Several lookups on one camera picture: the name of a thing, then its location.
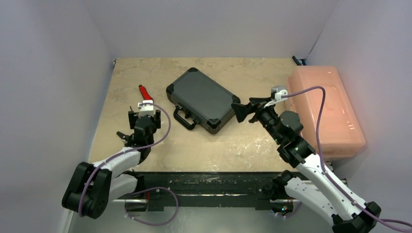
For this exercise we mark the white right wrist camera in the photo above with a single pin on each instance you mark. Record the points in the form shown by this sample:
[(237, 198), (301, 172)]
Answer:
[(278, 94)]

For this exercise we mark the black aluminium mounting rail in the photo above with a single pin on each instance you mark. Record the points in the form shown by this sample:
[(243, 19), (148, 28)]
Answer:
[(206, 189)]

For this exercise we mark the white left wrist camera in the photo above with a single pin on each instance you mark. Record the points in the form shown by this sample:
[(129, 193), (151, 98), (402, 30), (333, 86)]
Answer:
[(146, 108)]

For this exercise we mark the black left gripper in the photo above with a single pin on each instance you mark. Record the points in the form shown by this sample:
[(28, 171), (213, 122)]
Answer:
[(154, 120)]

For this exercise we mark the black poker set case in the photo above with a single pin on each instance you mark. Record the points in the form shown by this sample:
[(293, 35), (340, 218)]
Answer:
[(199, 100)]

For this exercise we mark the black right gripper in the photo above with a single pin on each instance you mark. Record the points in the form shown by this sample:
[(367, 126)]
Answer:
[(253, 107)]

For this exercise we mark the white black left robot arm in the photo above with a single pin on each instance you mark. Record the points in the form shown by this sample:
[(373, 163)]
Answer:
[(94, 185)]

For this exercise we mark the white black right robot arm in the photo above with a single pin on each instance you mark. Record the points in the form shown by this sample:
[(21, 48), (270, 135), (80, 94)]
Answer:
[(330, 198)]

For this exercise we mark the translucent pink storage bin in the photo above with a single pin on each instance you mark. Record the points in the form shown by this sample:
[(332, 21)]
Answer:
[(329, 121)]

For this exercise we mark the blue object behind bin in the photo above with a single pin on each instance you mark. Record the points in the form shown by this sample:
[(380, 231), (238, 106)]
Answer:
[(299, 62)]

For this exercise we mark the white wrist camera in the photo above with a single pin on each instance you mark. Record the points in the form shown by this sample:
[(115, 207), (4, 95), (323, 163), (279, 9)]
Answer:
[(278, 94), (146, 108)]

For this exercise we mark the black pliers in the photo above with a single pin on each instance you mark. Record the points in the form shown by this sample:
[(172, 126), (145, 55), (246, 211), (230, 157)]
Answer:
[(125, 138)]

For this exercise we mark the red black utility knife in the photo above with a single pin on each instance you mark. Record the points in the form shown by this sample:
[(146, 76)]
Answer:
[(144, 93)]

